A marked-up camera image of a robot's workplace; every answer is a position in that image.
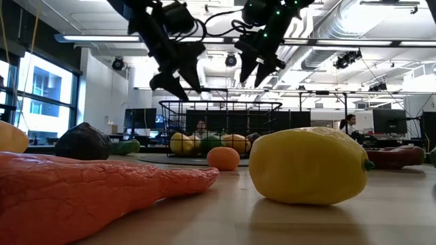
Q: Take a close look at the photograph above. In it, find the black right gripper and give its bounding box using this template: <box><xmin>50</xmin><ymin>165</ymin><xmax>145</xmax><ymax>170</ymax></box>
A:
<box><xmin>234</xmin><ymin>0</ymin><xmax>316</xmax><ymax>88</ymax></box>

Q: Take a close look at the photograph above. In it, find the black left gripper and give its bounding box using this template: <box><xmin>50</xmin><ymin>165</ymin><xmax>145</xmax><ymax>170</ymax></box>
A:
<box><xmin>128</xmin><ymin>0</ymin><xmax>207</xmax><ymax>101</ymax></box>

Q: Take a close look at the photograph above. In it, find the yellow bell pepper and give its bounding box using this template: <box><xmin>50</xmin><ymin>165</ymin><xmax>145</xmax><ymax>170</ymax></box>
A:
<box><xmin>169</xmin><ymin>131</ymin><xmax>193</xmax><ymax>157</ymax></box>

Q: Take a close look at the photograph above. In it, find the green lime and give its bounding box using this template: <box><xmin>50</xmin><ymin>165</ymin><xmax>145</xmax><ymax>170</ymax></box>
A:
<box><xmin>199</xmin><ymin>135</ymin><xmax>222</xmax><ymax>156</ymax></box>

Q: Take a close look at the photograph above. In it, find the green cucumber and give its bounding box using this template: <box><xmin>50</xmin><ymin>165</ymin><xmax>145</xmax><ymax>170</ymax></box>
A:
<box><xmin>109</xmin><ymin>138</ymin><xmax>142</xmax><ymax>157</ymax></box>

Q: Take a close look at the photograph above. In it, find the orange fruit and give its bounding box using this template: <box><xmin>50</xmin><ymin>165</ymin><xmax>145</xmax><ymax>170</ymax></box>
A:
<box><xmin>206</xmin><ymin>146</ymin><xmax>241</xmax><ymax>172</ymax></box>

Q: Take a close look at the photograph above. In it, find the orange carrot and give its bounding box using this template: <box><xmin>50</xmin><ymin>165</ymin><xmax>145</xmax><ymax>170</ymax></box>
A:
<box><xmin>0</xmin><ymin>151</ymin><xmax>221</xmax><ymax>245</ymax></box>

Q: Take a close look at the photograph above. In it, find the yellow orange mango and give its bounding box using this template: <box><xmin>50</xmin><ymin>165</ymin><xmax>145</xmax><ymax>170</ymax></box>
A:
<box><xmin>0</xmin><ymin>120</ymin><xmax>31</xmax><ymax>154</ymax></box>

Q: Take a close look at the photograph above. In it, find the person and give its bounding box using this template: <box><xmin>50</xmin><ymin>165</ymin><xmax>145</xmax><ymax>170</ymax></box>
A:
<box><xmin>193</xmin><ymin>118</ymin><xmax>208</xmax><ymax>137</ymax></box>
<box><xmin>339</xmin><ymin>114</ymin><xmax>358</xmax><ymax>135</ymax></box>

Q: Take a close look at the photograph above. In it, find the black computer monitor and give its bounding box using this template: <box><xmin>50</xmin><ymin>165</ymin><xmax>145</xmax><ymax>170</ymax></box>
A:
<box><xmin>421</xmin><ymin>111</ymin><xmax>436</xmax><ymax>144</ymax></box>
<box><xmin>123</xmin><ymin>108</ymin><xmax>157</xmax><ymax>130</ymax></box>
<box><xmin>372</xmin><ymin>108</ymin><xmax>408</xmax><ymax>135</ymax></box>

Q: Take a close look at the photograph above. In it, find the long white light bar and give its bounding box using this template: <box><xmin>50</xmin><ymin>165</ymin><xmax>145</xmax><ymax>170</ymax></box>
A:
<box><xmin>54</xmin><ymin>33</ymin><xmax>436</xmax><ymax>48</ymax></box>

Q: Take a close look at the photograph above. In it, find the round grey woven mat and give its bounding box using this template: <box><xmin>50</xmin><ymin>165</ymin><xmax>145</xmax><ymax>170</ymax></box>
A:
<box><xmin>138</xmin><ymin>153</ymin><xmax>251</xmax><ymax>167</ymax></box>

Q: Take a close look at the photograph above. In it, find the large glass window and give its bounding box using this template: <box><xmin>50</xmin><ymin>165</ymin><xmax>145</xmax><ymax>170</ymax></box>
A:
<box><xmin>0</xmin><ymin>50</ymin><xmax>81</xmax><ymax>146</ymax></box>

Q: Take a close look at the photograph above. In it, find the black background station frame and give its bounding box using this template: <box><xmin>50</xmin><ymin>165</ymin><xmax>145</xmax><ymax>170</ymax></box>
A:
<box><xmin>134</xmin><ymin>86</ymin><xmax>436</xmax><ymax>103</ymax></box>

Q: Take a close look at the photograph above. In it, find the black wire basket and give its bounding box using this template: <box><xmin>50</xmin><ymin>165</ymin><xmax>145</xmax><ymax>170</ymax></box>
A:
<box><xmin>159</xmin><ymin>100</ymin><xmax>283</xmax><ymax>159</ymax></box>

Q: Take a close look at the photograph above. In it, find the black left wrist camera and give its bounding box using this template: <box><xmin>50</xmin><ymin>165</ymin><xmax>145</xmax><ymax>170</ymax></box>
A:
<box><xmin>162</xmin><ymin>1</ymin><xmax>196</xmax><ymax>35</ymax></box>

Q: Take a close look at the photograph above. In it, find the silver air duct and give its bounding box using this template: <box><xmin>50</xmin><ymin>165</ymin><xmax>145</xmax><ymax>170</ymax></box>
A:
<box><xmin>301</xmin><ymin>0</ymin><xmax>375</xmax><ymax>71</ymax></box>

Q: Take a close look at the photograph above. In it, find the yellow cable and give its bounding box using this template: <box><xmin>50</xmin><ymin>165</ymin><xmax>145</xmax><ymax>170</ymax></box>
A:
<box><xmin>15</xmin><ymin>0</ymin><xmax>41</xmax><ymax>118</ymax></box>

